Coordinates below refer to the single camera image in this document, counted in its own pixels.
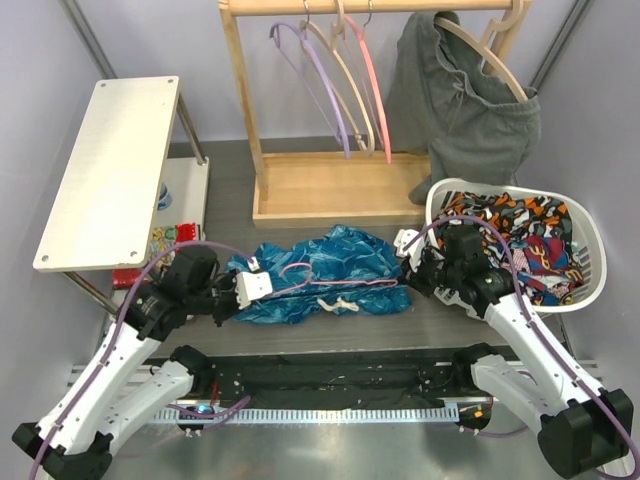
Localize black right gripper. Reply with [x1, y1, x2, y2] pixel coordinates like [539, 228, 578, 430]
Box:
[401, 246, 464, 297]

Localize pink wire hanger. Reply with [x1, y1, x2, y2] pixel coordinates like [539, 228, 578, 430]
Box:
[271, 262, 399, 296]

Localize blue patterned shorts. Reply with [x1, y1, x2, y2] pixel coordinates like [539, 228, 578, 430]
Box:
[234, 225, 412, 325]

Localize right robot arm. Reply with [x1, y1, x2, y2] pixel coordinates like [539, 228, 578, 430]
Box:
[393, 216, 639, 479]

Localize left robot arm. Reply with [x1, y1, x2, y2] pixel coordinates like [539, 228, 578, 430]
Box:
[12, 241, 272, 479]

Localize beige wooden hanger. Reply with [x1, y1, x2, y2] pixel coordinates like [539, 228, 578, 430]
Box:
[299, 0, 375, 156]

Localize grey shorts on hanger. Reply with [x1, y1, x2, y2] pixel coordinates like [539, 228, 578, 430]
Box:
[384, 12, 541, 205]

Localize light wooden hanger with shorts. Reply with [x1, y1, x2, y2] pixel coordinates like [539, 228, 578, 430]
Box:
[434, 0, 528, 103]

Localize pink plastic hanger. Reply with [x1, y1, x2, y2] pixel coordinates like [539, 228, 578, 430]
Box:
[344, 15, 392, 164]

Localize purple plastic hanger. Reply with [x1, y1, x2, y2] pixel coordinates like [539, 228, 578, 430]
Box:
[268, 22, 355, 161]

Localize red colourful book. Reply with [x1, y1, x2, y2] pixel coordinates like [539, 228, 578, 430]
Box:
[111, 223, 202, 290]

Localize colourful patterned clothes in basket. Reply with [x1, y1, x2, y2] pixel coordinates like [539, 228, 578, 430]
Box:
[438, 192, 584, 307]

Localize blue white cup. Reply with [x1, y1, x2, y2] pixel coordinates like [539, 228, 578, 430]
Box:
[156, 183, 173, 211]

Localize wooden clothes rack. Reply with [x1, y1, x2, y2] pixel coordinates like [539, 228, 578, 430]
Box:
[219, 1, 520, 228]

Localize white two-tier side table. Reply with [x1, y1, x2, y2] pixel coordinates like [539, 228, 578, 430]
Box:
[33, 76, 209, 313]

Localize white laundry basket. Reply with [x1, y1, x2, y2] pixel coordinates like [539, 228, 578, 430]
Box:
[426, 178, 607, 317]

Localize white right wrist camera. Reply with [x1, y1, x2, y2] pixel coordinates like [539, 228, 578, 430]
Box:
[393, 229, 425, 271]

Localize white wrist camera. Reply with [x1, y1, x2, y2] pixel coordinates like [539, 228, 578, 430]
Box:
[393, 229, 425, 271]
[234, 256, 274, 310]

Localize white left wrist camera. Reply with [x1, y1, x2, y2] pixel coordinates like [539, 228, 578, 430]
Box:
[234, 256, 274, 310]

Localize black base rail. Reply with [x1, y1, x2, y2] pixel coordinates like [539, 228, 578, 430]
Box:
[187, 348, 487, 410]

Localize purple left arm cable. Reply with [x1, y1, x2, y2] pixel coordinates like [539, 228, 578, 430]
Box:
[27, 240, 261, 480]

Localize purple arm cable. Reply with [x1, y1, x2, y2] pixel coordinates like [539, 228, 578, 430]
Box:
[402, 214, 639, 476]
[27, 240, 261, 480]

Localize white slotted cable duct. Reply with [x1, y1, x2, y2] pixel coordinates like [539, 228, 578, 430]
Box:
[149, 403, 460, 426]

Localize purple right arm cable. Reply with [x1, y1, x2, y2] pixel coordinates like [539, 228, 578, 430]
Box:
[402, 214, 639, 476]

